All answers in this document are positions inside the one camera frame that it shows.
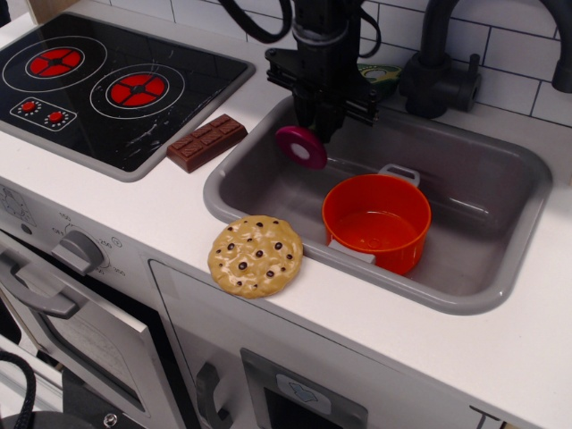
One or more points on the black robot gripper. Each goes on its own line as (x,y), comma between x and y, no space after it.
(322,72)

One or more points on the black toy induction stove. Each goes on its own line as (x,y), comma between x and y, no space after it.
(110,98)

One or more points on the grey oven door handle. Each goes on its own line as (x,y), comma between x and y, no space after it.
(36,288)

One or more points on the green toy avocado half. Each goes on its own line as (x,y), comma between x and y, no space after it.
(384,78)

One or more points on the white cabinet door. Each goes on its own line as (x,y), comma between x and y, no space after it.
(278,374)

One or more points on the grey plastic sink basin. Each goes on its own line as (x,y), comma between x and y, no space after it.
(485,195)

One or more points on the purple toy beet slice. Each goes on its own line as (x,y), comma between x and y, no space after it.
(302,146)

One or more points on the grey cabinet door handle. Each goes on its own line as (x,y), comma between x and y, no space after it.
(207,381)

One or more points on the chocolate chip toy cookie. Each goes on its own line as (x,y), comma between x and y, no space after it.
(255,256)

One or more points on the black toy faucet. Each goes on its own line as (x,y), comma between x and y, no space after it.
(432,85)

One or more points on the grey oven knob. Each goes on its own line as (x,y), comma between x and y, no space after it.
(79,252)

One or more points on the brown toy chocolate bar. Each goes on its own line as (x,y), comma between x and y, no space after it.
(206,142)

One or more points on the toy oven door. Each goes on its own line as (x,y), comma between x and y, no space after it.
(115,345)

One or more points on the orange toy pot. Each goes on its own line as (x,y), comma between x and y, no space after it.
(384,216)

